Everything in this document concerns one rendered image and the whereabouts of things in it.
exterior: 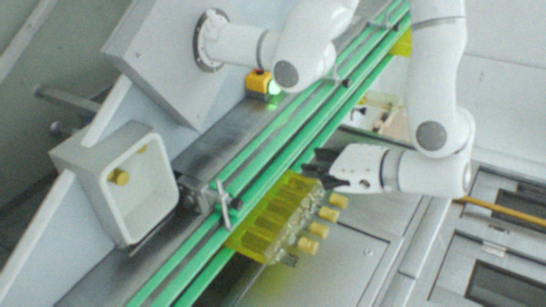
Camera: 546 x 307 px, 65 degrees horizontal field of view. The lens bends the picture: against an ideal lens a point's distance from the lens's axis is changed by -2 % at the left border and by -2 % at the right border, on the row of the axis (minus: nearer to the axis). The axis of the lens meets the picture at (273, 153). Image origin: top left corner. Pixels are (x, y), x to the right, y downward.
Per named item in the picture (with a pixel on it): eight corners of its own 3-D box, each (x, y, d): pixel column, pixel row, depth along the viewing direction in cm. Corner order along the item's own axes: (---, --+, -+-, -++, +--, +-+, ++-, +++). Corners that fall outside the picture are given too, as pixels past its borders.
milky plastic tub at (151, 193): (106, 235, 102) (131, 249, 98) (70, 163, 88) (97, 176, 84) (156, 189, 113) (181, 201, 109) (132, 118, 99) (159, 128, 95)
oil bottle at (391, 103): (348, 103, 181) (410, 118, 169) (348, 91, 177) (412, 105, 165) (353, 97, 184) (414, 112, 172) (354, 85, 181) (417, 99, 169)
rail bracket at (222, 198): (203, 222, 113) (243, 240, 107) (190, 174, 102) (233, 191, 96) (210, 214, 114) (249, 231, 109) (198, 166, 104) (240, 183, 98)
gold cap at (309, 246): (296, 251, 110) (312, 258, 108) (296, 242, 108) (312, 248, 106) (304, 241, 112) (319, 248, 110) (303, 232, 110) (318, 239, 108)
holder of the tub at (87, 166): (112, 248, 106) (134, 261, 102) (70, 162, 89) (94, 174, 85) (160, 203, 117) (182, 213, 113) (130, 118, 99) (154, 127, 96)
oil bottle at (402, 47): (375, 51, 192) (439, 64, 179) (376, 40, 188) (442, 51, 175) (380, 46, 195) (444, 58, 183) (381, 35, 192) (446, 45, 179)
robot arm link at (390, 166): (398, 206, 75) (383, 204, 77) (415, 175, 81) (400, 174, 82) (391, 171, 71) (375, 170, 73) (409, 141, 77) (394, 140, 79)
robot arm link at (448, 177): (465, 109, 65) (479, 105, 73) (398, 108, 72) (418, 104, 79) (461, 205, 68) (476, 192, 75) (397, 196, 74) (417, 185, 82)
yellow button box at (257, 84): (245, 95, 137) (266, 101, 134) (243, 75, 133) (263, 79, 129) (257, 85, 142) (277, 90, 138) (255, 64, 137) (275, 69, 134)
